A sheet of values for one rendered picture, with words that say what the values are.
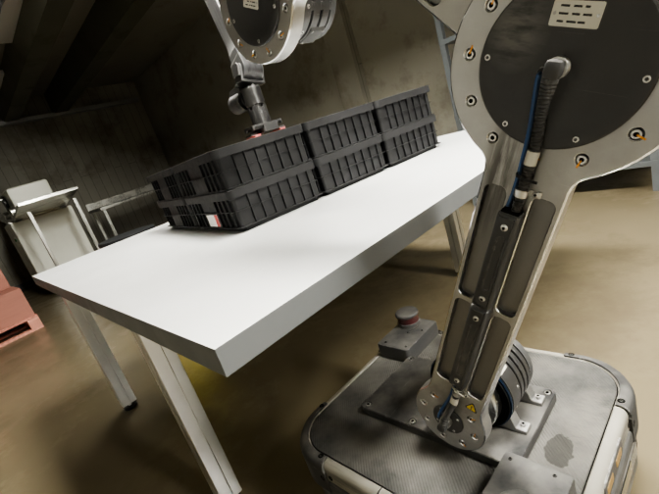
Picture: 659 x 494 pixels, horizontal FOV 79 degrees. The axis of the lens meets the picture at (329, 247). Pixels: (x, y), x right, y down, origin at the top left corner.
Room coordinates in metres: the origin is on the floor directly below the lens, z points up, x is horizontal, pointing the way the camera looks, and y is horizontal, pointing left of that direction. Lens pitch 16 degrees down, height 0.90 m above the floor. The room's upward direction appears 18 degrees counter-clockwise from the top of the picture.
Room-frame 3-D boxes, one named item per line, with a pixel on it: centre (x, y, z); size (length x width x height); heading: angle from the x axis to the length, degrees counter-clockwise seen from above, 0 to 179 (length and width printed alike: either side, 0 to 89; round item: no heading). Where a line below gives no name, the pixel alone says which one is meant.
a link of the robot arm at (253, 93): (1.27, 0.08, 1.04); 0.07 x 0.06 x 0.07; 40
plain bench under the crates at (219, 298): (1.55, 0.07, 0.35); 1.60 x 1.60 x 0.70; 40
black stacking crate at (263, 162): (1.32, 0.19, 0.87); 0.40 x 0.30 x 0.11; 33
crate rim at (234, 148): (1.32, 0.19, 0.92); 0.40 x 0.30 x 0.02; 33
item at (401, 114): (1.64, -0.31, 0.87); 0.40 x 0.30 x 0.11; 33
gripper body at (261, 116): (1.26, 0.08, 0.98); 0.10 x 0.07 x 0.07; 121
